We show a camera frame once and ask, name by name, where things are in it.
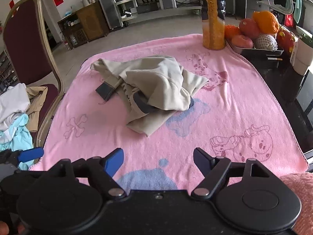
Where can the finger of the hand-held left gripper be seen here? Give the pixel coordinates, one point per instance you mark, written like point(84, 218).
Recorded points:
point(31, 153)

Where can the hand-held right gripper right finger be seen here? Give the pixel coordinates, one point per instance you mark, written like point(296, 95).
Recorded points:
point(201, 159)

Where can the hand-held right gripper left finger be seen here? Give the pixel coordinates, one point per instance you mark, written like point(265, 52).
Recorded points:
point(113, 159)

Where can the beige sweatshirt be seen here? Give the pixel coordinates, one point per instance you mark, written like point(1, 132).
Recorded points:
point(156, 83)

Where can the light blue garment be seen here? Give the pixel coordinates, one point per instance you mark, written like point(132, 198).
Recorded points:
point(19, 132)

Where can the pink printed blanket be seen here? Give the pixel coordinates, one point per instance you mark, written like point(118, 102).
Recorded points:
point(97, 127)

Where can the white garment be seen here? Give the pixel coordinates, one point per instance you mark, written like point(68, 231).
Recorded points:
point(12, 102)

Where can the khaki garment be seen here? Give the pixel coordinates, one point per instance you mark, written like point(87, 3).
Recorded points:
point(36, 98)

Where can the maroon banquet chair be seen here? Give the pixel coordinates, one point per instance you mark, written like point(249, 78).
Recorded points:
point(24, 41)

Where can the cigarette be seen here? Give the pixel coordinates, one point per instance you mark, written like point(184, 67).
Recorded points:
point(273, 59)

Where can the pale red apple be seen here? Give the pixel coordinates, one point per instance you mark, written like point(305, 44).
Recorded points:
point(242, 41)

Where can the metal fruit tray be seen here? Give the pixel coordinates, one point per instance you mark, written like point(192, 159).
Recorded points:
point(264, 51)

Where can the orange juice bottle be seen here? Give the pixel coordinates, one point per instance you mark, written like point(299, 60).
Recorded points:
point(212, 29)

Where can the small tangerine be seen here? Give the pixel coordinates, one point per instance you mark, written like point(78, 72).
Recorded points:
point(231, 31)

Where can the fruit in white foam net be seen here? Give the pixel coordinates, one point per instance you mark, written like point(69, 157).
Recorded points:
point(265, 42)

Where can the wooden cabinet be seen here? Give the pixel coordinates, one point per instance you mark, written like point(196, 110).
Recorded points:
point(90, 22)

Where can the white coffee cup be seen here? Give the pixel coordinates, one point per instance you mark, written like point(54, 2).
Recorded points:
point(300, 58)

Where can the dragon fruit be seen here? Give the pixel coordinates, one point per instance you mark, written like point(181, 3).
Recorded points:
point(285, 39)

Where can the small red banner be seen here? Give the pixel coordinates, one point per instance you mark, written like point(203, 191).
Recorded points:
point(11, 3)

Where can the large bumpy orange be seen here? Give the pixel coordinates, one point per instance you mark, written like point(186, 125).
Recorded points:
point(265, 22)

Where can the tall grey cabinet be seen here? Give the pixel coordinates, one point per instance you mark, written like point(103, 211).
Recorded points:
point(107, 5)

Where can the long metal shelf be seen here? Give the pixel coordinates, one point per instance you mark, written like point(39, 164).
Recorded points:
point(159, 10)

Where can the white kettle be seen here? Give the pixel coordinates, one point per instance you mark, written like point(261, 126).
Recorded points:
point(87, 1)

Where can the grey speaker box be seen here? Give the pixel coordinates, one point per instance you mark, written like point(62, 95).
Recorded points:
point(168, 2)

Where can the black cabinet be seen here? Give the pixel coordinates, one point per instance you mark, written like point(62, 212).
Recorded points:
point(247, 2)

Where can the green towel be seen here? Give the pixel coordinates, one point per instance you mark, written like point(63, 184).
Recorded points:
point(297, 2)

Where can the chrome frame chair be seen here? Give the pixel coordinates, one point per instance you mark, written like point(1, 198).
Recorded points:
point(281, 6)

